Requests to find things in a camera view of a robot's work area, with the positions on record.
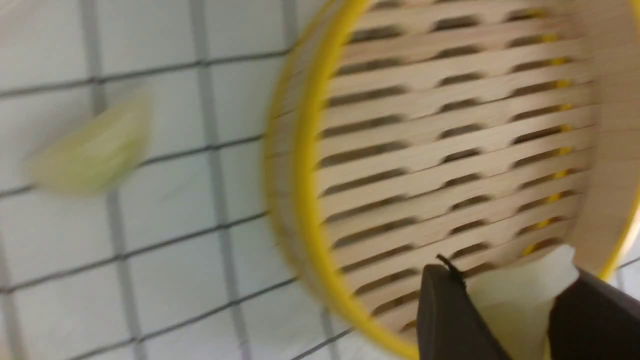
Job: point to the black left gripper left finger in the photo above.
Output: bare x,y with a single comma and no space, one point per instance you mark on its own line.
448,326

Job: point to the white black-grid tablecloth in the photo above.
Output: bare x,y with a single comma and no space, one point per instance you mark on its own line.
180,261

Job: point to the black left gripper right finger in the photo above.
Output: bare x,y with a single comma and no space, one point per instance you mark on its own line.
592,320

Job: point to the green dumpling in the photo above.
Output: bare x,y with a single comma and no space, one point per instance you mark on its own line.
96,157
515,301

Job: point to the bamboo steamer tray yellow rim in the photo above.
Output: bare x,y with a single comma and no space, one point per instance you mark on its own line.
479,130

